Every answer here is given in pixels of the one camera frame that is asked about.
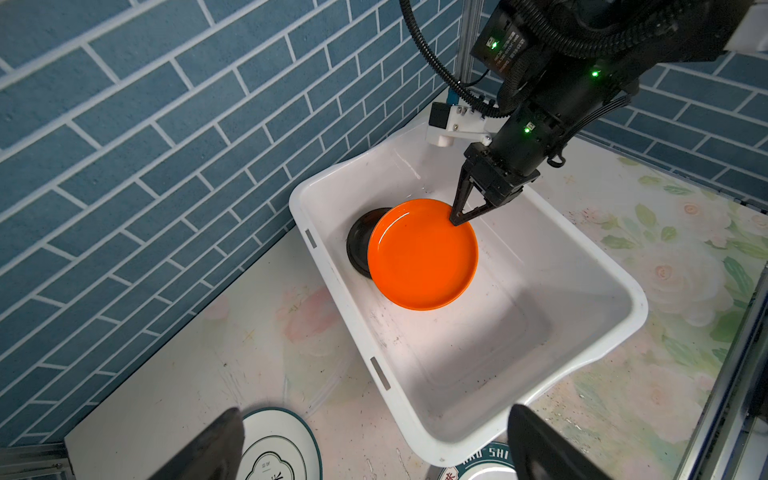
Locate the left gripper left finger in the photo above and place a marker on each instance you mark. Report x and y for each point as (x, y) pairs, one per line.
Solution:
(213, 454)

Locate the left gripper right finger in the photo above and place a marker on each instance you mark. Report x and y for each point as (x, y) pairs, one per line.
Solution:
(539, 452)

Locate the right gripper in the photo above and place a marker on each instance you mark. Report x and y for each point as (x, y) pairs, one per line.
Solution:
(543, 118)

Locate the white plate thin dark rim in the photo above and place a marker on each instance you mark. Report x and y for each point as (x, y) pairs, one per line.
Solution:
(279, 444)

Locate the orange plate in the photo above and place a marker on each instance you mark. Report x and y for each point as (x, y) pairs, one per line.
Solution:
(418, 259)

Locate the black plate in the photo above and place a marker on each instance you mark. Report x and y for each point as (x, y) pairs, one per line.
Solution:
(358, 239)

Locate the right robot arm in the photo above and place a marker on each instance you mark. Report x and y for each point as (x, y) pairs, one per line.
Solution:
(565, 64)

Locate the white plastic bin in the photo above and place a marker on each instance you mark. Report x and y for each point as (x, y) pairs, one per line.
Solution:
(545, 301)

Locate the right green-rimmed lettered plate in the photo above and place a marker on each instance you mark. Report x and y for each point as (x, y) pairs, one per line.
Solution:
(493, 461)

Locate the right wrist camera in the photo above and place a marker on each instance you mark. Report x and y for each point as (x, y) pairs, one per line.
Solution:
(449, 122)

